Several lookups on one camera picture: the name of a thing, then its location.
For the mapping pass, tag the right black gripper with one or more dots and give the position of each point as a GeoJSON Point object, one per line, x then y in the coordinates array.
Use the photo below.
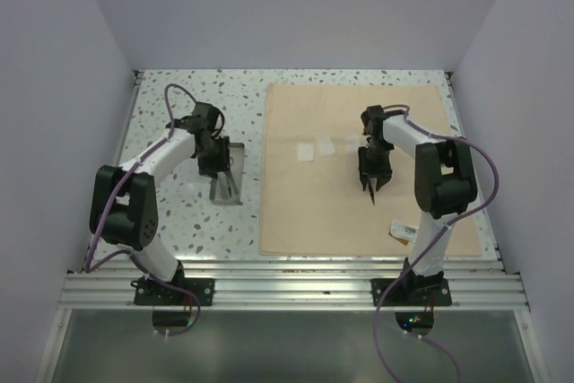
{"type": "Point", "coordinates": [367, 169]}

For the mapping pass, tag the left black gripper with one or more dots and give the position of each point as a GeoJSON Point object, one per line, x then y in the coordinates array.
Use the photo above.
{"type": "Point", "coordinates": [222, 162]}

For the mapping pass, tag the short pointed scissors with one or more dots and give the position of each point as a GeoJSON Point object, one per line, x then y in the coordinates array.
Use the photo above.
{"type": "Point", "coordinates": [372, 193]}

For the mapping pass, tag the white gauze pad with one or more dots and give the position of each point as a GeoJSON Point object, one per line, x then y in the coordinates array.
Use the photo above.
{"type": "Point", "coordinates": [305, 152]}
{"type": "Point", "coordinates": [352, 143]}
{"type": "Point", "coordinates": [325, 145]}

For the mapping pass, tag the long surgical scissors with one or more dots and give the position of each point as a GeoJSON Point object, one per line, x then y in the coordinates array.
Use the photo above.
{"type": "Point", "coordinates": [224, 186]}

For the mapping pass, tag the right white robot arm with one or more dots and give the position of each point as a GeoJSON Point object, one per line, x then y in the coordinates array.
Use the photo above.
{"type": "Point", "coordinates": [444, 181]}

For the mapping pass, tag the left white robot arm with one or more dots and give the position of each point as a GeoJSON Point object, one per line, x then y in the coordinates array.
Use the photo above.
{"type": "Point", "coordinates": [124, 208]}

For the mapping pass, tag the beige surgical cloth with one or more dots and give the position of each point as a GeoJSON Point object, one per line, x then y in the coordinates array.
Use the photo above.
{"type": "Point", "coordinates": [318, 209]}

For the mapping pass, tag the metal instrument tray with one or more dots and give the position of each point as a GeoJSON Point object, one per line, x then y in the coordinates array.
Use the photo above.
{"type": "Point", "coordinates": [236, 159]}

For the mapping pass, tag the sealed blade packet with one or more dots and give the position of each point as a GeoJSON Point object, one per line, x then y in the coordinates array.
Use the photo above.
{"type": "Point", "coordinates": [403, 232]}

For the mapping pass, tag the aluminium mounting rail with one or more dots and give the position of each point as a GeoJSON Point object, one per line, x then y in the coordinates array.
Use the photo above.
{"type": "Point", "coordinates": [341, 285]}

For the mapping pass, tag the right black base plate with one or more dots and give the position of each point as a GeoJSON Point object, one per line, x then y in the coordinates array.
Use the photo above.
{"type": "Point", "coordinates": [420, 291]}

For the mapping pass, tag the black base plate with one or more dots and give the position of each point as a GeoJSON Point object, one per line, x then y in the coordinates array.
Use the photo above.
{"type": "Point", "coordinates": [420, 291]}
{"type": "Point", "coordinates": [196, 291]}

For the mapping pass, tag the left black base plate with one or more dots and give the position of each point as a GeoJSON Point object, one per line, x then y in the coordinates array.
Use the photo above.
{"type": "Point", "coordinates": [196, 291]}

